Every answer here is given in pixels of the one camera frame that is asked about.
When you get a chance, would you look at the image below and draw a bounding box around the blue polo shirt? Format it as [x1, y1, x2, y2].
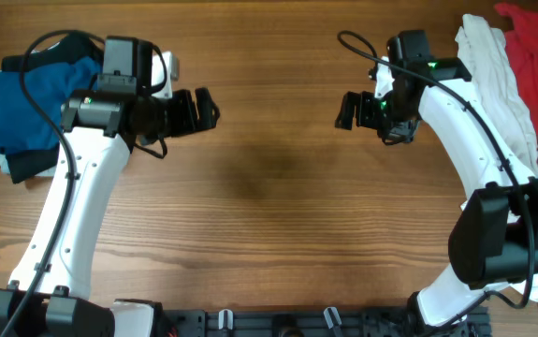
[0, 57, 101, 154]

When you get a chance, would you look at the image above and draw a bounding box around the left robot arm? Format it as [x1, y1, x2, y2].
[0, 37, 220, 336]

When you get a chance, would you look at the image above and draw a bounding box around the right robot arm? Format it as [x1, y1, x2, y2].
[335, 30, 538, 336]

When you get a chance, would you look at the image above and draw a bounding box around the white shirt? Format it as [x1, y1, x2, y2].
[455, 14, 538, 302]

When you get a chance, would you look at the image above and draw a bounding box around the black folded shirt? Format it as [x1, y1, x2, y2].
[0, 33, 103, 183]

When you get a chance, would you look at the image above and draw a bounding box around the light blue folded shirt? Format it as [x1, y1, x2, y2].
[0, 44, 71, 183]

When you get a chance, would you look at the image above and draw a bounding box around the right black cable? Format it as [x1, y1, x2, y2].
[336, 30, 536, 329]

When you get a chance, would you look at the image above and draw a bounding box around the black cable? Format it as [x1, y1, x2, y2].
[336, 30, 536, 329]
[0, 29, 169, 337]

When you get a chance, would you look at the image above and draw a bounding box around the left black cable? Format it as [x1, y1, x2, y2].
[0, 29, 169, 337]

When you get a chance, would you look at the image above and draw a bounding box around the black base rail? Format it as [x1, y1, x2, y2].
[109, 299, 492, 337]

